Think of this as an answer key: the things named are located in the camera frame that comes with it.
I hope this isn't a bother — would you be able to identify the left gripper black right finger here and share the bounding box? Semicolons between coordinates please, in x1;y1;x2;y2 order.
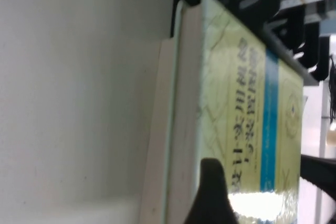
300;154;336;224

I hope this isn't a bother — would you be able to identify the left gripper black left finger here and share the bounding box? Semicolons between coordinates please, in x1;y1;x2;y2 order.
183;157;238;224

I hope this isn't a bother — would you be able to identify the yellow mechanical design book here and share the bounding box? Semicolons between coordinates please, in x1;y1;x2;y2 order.
162;0;305;224

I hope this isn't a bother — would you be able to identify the plain white book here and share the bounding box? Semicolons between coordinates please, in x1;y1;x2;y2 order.
138;39;165;224

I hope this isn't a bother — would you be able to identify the black cable bundle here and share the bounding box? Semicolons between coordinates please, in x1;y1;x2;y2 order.
328;55;336;125

